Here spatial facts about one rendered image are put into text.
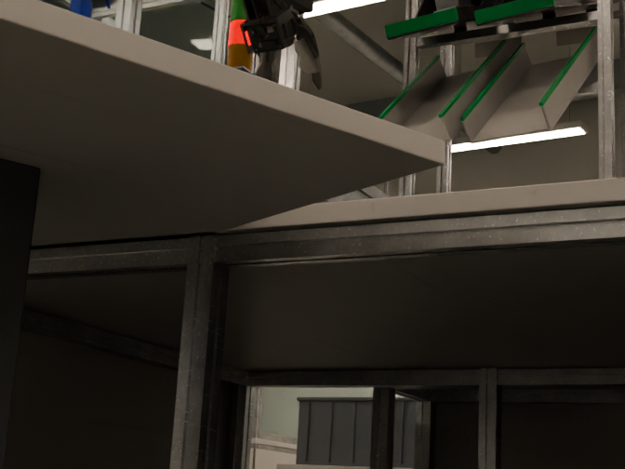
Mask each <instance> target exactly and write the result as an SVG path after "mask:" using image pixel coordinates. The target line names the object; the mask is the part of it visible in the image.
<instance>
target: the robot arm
mask: <svg viewBox="0 0 625 469"><path fill-rule="evenodd" d="M242 1H243V5H244V8H245V12H246V17H247V20H245V21H244V22H243V23H241V24H240V28H241V31H242V34H243V37H244V40H245V44H246V50H247V53H248V54H250V53H252V52H253V51H254V53H255V54H258V56H259V66H258V68H257V70H256V72H255V75H256V76H259V77H262V78H264V79H267V80H270V81H273V82H275V83H277V82H276V79H275V73H276V69H275V65H274V64H275V60H276V58H277V53H278V51H277V50H279V49H284V48H286V47H290V46H291V45H293V46H294V48H295V51H296V53H297V54H298V56H299V68H300V70H301V71H302V72H303V73H304V74H312V80H313V82H314V83H315V85H316V86H317V88H318V89H321V88H322V82H323V76H322V68H321V62H320V58H319V50H318V46H317V43H316V39H315V36H314V33H313V31H312V29H311V28H310V26H309V25H308V24H307V23H306V22H305V21H304V19H303V17H300V18H299V15H302V14H306V13H312V12H313V0H242ZM246 30H247V32H248V36H249V39H250V43H251V45H250V46H248V43H247V41H246V35H245V31H246ZM294 36H296V37H297V40H296V41H294V40H295V37H294ZM293 41H294V42H293Z"/></svg>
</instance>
